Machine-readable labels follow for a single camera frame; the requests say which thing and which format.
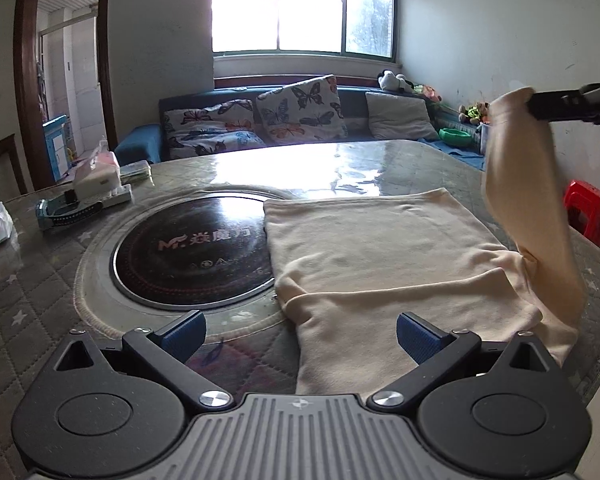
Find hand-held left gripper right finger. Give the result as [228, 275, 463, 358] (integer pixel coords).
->
[366, 311, 564, 407]

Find brown and green plush toy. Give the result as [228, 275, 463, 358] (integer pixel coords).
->
[457, 101, 492, 126]

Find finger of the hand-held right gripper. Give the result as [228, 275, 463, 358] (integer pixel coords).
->
[526, 76, 600, 125]

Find blue toy box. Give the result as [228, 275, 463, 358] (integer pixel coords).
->
[42, 114, 72, 182]

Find grey pillow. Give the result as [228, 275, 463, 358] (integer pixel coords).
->
[365, 92, 440, 142]

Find red plastic stool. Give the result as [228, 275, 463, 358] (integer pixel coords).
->
[563, 179, 600, 247]

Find dark wooden door frame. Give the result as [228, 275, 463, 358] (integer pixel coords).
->
[13, 0, 119, 193]

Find large butterfly print pillow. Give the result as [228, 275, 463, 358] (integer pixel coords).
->
[256, 74, 348, 146]

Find white tissue box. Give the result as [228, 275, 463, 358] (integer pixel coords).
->
[73, 152, 122, 197]

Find round black induction cooktop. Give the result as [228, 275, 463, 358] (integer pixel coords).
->
[110, 194, 279, 309]

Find cream garment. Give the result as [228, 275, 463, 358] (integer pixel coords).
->
[263, 87, 588, 396]

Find white power strip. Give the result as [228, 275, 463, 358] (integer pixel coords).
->
[78, 184, 133, 209]

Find wooden chair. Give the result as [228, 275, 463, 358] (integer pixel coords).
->
[0, 133, 29, 207]

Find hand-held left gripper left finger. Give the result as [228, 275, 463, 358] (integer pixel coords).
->
[55, 310, 233, 407]

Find blue sofa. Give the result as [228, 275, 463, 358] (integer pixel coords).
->
[113, 85, 483, 166]

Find green bowl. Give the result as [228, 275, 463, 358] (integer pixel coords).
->
[438, 127, 474, 149]

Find panda plush toy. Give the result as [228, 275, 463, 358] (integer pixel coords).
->
[377, 70, 416, 94]

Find pink and green plush toy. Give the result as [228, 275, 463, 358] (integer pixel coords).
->
[412, 84, 442, 104]

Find window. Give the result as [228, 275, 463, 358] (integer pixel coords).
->
[211, 0, 399, 58]

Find small butterfly print pillow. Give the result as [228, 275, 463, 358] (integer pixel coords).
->
[161, 98, 267, 161]

